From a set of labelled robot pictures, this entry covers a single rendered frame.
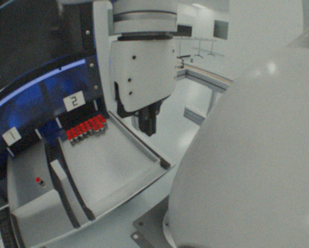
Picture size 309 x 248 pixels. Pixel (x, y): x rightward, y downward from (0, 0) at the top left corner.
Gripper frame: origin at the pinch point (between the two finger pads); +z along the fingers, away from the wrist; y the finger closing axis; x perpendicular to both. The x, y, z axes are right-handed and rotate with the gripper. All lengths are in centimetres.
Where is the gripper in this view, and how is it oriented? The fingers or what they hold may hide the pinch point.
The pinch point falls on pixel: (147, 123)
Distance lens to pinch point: 25.9
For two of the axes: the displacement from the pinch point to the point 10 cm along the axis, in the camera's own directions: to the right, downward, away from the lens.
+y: -7.5, 4.3, -5.1
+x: 6.6, 4.8, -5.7
